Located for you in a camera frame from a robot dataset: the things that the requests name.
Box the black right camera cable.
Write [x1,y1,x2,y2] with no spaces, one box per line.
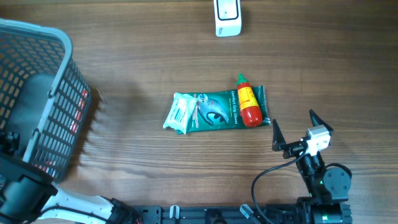
[250,141,309,224]

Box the red sauce bottle green cap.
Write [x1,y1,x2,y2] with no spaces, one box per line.
[236,73,262,128]

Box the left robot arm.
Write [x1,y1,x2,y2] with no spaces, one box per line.
[1,132,144,224]

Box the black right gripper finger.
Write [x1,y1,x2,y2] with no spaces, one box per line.
[272,119,286,151]
[309,110,333,134]

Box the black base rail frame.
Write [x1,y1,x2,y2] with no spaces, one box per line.
[130,202,353,224]

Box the grey black plastic basket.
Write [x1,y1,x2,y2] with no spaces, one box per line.
[1,19,91,183]

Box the green 3M gloves packet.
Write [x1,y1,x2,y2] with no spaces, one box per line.
[174,85,271,135]

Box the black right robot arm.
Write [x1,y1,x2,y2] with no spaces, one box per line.
[272,110,352,204]

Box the white barcode scanner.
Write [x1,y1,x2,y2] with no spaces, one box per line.
[213,0,242,37]

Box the white teal wipes packet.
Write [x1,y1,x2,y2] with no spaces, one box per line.
[163,92,198,134]

